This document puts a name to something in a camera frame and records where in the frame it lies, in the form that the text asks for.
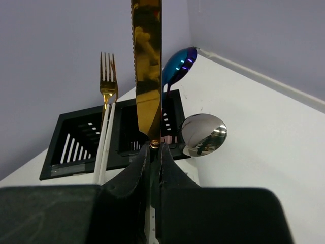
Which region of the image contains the gold fork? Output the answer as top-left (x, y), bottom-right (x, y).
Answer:
top-left (100, 52), bottom-right (115, 117)

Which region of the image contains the gold knife black handle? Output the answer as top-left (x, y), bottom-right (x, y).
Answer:
top-left (131, 1), bottom-right (162, 162)

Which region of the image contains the clear chopstick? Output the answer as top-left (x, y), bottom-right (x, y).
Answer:
top-left (99, 103), bottom-right (116, 185)
top-left (93, 105), bottom-right (110, 184)

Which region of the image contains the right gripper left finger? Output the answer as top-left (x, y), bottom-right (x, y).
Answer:
top-left (0, 144), bottom-right (153, 244)

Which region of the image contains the purple metallic spoon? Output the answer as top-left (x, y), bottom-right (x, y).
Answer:
top-left (166, 46), bottom-right (198, 94)

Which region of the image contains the black utensil container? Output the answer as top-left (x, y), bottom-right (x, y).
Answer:
top-left (39, 90), bottom-right (187, 180)

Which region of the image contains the white utensil container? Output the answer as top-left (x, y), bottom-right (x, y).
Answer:
top-left (0, 147), bottom-right (201, 244)

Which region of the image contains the copper fork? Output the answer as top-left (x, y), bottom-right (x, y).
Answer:
top-left (110, 60), bottom-right (118, 102)

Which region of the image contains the silver spoon pink handle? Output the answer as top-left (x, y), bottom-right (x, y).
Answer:
top-left (176, 113), bottom-right (228, 158)

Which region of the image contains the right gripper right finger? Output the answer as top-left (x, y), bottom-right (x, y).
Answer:
top-left (157, 144), bottom-right (294, 243)

